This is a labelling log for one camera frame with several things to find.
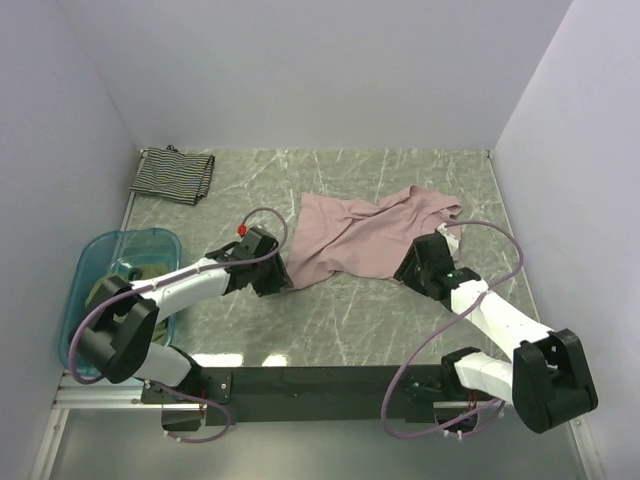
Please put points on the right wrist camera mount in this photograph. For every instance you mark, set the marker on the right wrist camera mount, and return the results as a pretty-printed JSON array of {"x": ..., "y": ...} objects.
[{"x": 453, "y": 242}]

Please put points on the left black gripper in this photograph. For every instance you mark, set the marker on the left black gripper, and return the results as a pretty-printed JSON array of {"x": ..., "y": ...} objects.
[{"x": 278, "y": 278}]

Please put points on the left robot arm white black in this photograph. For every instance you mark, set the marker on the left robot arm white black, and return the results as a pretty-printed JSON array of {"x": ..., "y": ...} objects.
[{"x": 175, "y": 292}]

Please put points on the pink tank top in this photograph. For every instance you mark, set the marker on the pink tank top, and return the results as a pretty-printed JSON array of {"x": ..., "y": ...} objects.
[{"x": 360, "y": 238}]

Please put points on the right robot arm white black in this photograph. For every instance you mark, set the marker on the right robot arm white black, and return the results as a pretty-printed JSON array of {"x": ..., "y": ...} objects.
[{"x": 545, "y": 377}]

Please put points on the blue plastic basket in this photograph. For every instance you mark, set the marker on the blue plastic basket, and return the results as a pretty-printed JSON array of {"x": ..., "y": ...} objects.
[{"x": 125, "y": 250}]

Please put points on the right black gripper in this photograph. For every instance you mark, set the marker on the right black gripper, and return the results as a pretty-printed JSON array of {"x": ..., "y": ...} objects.
[{"x": 404, "y": 270}]

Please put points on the black base beam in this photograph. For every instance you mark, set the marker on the black base beam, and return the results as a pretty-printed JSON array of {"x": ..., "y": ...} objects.
[{"x": 286, "y": 394}]

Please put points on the striped folded tank top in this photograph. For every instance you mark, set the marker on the striped folded tank top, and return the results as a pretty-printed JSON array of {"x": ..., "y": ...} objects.
[{"x": 174, "y": 175}]

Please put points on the aluminium rail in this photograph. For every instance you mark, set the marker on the aluminium rail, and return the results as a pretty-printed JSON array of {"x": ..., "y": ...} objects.
[{"x": 74, "y": 403}]

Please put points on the green tank top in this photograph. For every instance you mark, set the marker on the green tank top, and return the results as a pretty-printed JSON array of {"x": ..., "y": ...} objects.
[{"x": 163, "y": 330}]

